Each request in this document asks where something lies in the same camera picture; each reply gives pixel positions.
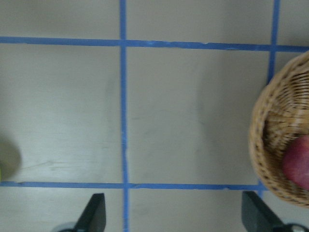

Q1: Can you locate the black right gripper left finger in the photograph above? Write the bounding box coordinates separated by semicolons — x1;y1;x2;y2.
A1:
73;193;106;232

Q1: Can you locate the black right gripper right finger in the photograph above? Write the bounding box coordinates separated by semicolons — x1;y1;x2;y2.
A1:
241;191;291;232

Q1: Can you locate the woven wicker basket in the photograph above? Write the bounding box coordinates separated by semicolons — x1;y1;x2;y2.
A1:
248;52;309;208

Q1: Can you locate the red apple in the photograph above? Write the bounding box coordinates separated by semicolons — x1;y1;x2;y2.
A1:
282;135;309;190

